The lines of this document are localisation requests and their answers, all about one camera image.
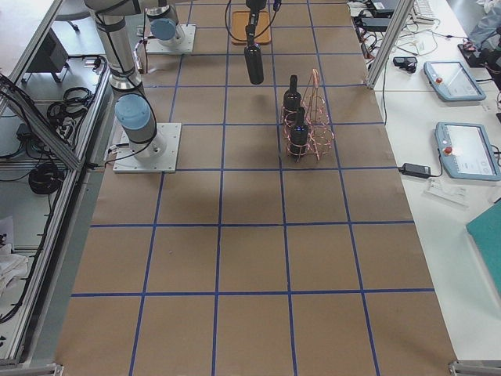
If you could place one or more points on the far teach pendant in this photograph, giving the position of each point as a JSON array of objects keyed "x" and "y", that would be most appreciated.
[{"x": 452, "y": 81}]

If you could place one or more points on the teal board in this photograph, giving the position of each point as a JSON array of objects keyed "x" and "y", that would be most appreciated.
[{"x": 485, "y": 230}]

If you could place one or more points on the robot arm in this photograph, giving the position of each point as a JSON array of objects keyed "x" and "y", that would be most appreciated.
[
  {"x": 132, "y": 108},
  {"x": 164, "y": 24}
]

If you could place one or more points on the clear acrylic stand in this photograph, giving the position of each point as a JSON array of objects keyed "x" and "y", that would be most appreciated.
[{"x": 453, "y": 194}]

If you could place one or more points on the copper wire wine basket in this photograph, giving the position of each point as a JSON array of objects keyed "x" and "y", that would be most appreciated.
[{"x": 320, "y": 134}]

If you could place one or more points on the near teach pendant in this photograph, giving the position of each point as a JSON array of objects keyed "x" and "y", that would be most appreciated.
[{"x": 466, "y": 151}]

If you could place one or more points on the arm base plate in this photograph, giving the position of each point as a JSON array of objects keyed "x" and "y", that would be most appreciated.
[
  {"x": 181, "y": 44},
  {"x": 160, "y": 156}
]

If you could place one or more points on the dark wine bottle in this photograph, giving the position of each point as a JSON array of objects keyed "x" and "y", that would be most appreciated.
[
  {"x": 253, "y": 59},
  {"x": 291, "y": 101},
  {"x": 298, "y": 134}
]

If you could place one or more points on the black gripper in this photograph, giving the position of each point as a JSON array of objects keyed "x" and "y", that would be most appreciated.
[{"x": 253, "y": 5}]

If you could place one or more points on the black power brick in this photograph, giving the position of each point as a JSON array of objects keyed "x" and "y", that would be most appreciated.
[{"x": 415, "y": 170}]

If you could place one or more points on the aluminium frame post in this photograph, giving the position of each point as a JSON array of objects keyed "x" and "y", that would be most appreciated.
[{"x": 393, "y": 30}]

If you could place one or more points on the teach pendant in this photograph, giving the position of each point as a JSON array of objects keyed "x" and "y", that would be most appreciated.
[
  {"x": 466, "y": 151},
  {"x": 452, "y": 81}
]

